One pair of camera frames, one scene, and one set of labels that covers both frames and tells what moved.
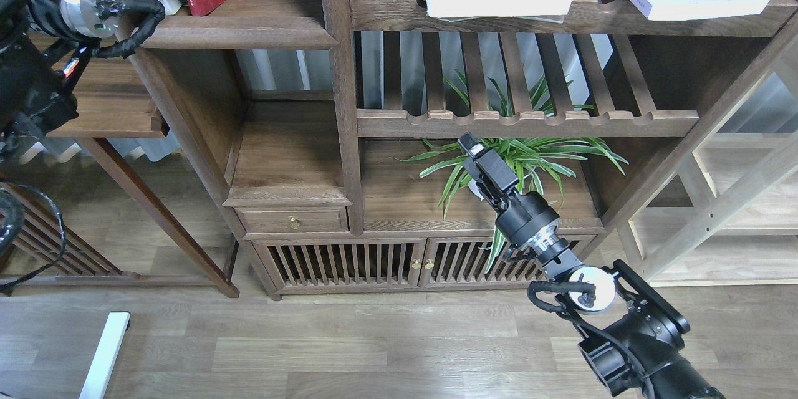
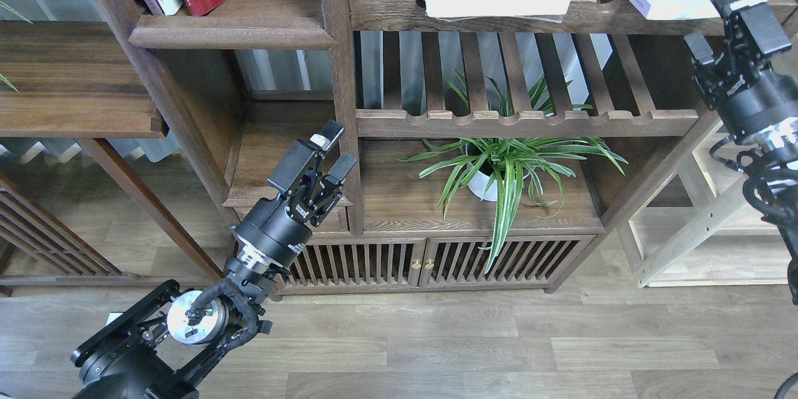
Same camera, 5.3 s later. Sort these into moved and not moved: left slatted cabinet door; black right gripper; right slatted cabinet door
Moved: black right gripper
Not moved: left slatted cabinet door; right slatted cabinet door
